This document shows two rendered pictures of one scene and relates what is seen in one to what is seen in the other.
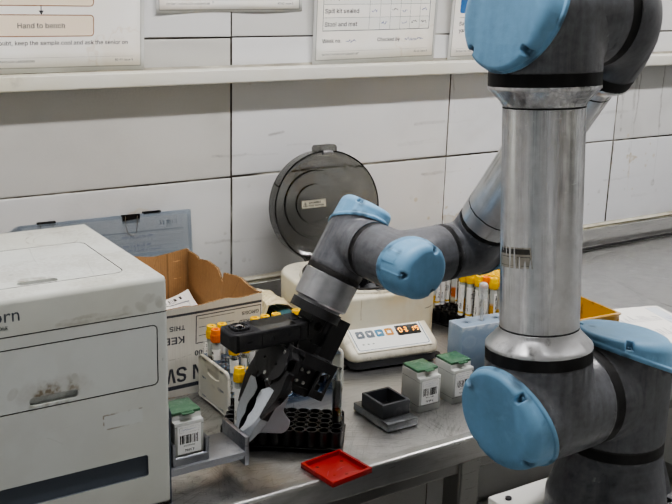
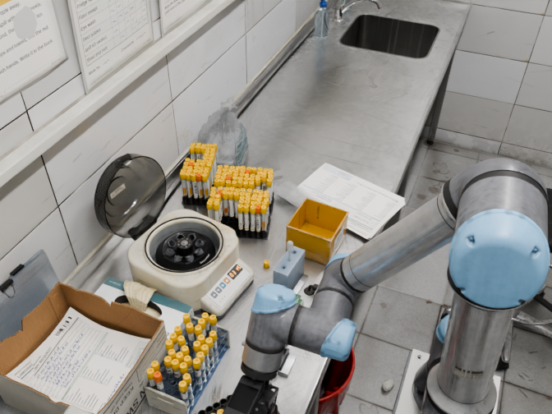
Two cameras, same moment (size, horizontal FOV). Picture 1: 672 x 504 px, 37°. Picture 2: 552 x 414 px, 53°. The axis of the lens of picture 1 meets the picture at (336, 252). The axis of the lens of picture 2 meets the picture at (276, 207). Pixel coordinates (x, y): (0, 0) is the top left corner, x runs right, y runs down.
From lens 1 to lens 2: 0.98 m
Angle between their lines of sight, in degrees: 39
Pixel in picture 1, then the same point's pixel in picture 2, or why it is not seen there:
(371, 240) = (308, 333)
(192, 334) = (136, 380)
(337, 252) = (275, 338)
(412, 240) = (341, 328)
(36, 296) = not seen: outside the picture
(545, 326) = (484, 396)
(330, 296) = (277, 365)
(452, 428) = not seen: hidden behind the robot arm
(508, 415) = not seen: outside the picture
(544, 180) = (499, 340)
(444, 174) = (173, 112)
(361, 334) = (214, 293)
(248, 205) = (74, 215)
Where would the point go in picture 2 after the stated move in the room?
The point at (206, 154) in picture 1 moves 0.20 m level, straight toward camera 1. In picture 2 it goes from (38, 204) to (80, 253)
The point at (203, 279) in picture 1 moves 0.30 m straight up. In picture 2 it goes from (85, 302) to (52, 204)
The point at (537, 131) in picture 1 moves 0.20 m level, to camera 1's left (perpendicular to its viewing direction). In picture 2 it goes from (500, 320) to (395, 392)
